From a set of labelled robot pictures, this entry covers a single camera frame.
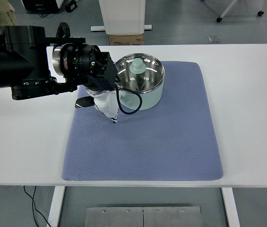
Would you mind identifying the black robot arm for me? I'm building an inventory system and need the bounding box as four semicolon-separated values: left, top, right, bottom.
0;23;120;100

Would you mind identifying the black floor cable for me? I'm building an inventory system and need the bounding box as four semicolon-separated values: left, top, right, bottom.
23;185;51;227

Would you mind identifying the rolling chair base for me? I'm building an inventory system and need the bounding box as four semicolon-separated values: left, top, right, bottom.
216;0;267;23

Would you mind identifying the white table leg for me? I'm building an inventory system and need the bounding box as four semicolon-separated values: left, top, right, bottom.
221;187;241;227
47;186;66;227

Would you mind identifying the white table leg left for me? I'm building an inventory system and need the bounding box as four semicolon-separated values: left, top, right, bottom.
47;186;66;227

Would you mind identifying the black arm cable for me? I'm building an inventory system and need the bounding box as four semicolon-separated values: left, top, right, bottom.
115;86;143;115

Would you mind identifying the cardboard box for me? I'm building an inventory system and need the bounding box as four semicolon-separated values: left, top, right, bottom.
109;34;144;46

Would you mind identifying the blue quilted mat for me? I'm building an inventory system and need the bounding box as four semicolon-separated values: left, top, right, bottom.
62;61;223;181

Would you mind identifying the glass lid with green knob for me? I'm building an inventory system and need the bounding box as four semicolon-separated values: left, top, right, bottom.
115;53;165;94

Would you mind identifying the green pot with handle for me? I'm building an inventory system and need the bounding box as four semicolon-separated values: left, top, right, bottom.
119;84;164;110

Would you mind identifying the white table leg right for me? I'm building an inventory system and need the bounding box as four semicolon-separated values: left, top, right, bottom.
221;187;241;227

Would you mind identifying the grey floor socket plate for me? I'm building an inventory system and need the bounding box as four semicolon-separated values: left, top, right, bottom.
207;35;221;44

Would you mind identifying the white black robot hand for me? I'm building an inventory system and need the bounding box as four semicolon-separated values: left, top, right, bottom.
75;88;119;123

